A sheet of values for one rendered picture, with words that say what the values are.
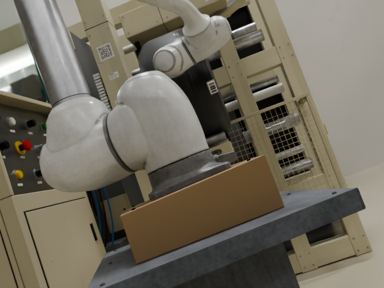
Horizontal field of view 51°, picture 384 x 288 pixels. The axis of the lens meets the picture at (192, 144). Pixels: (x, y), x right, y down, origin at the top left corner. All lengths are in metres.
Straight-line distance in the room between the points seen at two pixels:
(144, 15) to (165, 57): 1.09
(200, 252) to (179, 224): 0.11
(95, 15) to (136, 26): 0.30
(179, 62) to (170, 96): 0.48
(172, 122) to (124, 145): 0.12
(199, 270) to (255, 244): 0.10
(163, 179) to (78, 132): 0.23
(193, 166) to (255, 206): 0.16
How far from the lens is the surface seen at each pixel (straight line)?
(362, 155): 6.65
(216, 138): 1.86
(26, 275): 1.35
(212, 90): 1.78
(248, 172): 0.80
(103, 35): 2.15
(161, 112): 0.85
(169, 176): 0.85
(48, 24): 1.07
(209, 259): 0.68
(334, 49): 6.84
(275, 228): 0.71
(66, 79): 1.01
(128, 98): 0.88
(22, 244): 1.34
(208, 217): 0.78
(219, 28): 1.37
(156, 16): 2.38
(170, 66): 1.33
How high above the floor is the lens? 0.76
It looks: 5 degrees up
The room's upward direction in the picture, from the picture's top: 20 degrees counter-clockwise
